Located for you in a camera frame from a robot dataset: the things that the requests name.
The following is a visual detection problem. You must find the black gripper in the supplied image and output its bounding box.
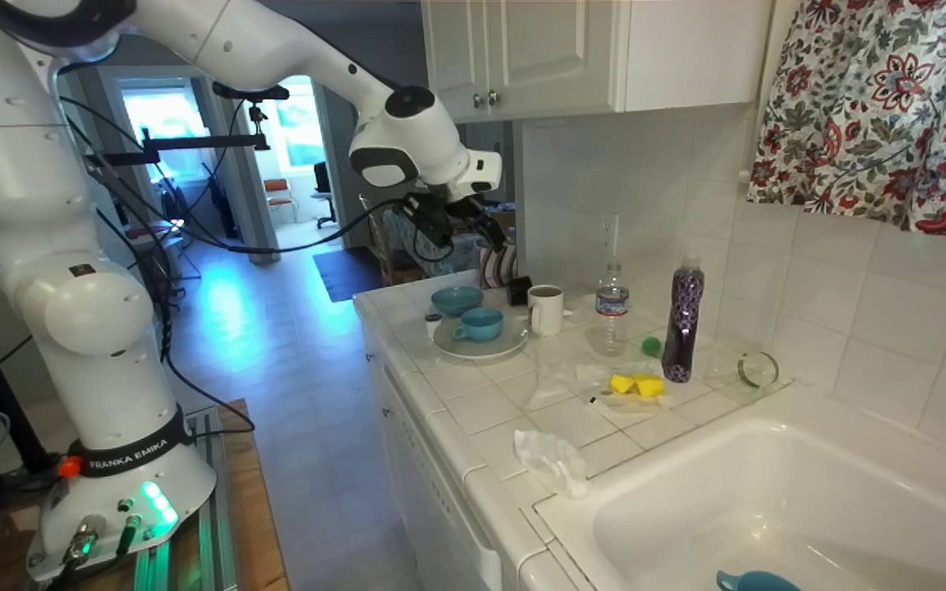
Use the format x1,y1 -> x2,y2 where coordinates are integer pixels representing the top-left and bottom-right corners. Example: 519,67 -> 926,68
401,191 -> 511,257

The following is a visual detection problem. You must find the small black pot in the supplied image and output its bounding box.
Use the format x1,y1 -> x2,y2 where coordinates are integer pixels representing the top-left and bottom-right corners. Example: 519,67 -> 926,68
505,273 -> 534,313

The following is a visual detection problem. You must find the striped cloth bag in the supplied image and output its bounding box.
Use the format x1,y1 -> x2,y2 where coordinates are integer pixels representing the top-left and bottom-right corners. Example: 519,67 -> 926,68
476,229 -> 522,292

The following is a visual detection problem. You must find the teal cup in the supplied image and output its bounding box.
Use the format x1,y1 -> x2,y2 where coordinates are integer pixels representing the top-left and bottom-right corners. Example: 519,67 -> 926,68
454,307 -> 505,344

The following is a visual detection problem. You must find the floral ceramic mug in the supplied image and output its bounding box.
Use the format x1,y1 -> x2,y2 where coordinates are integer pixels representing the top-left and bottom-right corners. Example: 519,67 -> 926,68
526,278 -> 571,338

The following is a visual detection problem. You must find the clear water bottle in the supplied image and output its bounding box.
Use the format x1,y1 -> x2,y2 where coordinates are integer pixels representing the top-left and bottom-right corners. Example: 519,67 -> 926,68
590,258 -> 635,357

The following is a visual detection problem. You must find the dark door mat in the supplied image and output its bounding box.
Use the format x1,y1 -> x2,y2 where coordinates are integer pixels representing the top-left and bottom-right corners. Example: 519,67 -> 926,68
309,247 -> 388,307

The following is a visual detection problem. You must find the white upper cabinet with knobs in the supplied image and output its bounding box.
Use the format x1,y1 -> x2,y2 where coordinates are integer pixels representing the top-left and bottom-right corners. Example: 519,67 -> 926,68
416,0 -> 778,128

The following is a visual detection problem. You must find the yellow sponge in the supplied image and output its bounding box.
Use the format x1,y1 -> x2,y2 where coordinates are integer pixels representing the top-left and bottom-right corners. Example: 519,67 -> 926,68
604,371 -> 670,401

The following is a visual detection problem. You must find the purple dish soap bottle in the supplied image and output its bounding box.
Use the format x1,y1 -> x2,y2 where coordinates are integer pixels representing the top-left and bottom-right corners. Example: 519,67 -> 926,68
660,258 -> 708,388

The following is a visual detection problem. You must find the crumpled clear plastic piece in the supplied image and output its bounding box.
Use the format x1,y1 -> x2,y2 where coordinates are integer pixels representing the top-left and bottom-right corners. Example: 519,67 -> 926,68
508,427 -> 590,497

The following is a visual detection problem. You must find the white under-counter cabinet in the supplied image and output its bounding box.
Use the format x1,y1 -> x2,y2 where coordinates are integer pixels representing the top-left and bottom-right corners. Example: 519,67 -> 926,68
369,347 -> 501,591

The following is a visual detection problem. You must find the clear glass bowl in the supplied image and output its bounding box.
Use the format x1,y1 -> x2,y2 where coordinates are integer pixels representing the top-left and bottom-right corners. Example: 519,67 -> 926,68
737,344 -> 785,395

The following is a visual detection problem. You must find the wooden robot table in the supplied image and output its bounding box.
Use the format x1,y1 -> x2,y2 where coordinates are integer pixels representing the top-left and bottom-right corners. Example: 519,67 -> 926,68
0,401 -> 292,591

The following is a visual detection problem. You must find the white double sink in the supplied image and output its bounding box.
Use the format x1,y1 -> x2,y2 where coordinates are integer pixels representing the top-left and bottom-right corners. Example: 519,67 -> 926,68
533,415 -> 946,591

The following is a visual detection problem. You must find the floral curtain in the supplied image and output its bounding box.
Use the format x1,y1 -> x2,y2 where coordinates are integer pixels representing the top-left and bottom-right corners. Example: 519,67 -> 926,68
743,0 -> 946,244

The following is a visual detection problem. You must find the teal dish in sink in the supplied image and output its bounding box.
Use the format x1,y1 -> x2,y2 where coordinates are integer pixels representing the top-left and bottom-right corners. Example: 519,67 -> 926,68
714,569 -> 806,591

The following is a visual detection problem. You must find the black camera boom stand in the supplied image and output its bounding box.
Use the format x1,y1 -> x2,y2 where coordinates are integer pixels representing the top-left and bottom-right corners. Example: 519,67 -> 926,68
81,78 -> 292,174

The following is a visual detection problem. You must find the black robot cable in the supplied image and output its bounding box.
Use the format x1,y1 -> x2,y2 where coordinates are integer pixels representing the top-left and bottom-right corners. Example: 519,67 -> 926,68
55,95 -> 409,439

